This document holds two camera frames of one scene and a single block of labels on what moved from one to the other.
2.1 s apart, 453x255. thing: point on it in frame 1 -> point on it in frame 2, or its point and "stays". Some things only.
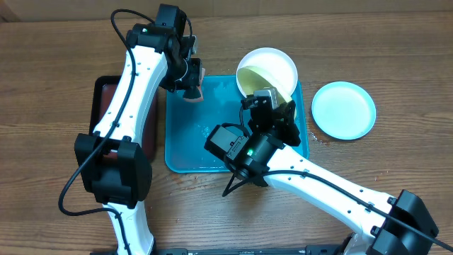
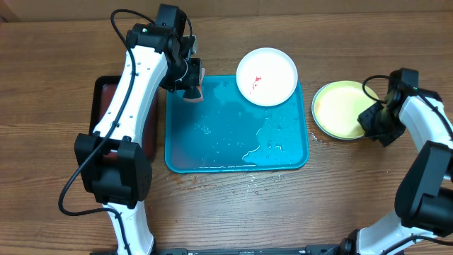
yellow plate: [251, 78] -> [337, 107]
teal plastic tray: [188, 122] stays
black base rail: [308, 250] stays
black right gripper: [288, 122] -> [385, 135]
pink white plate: [275, 63] stays
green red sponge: [195, 93] stays
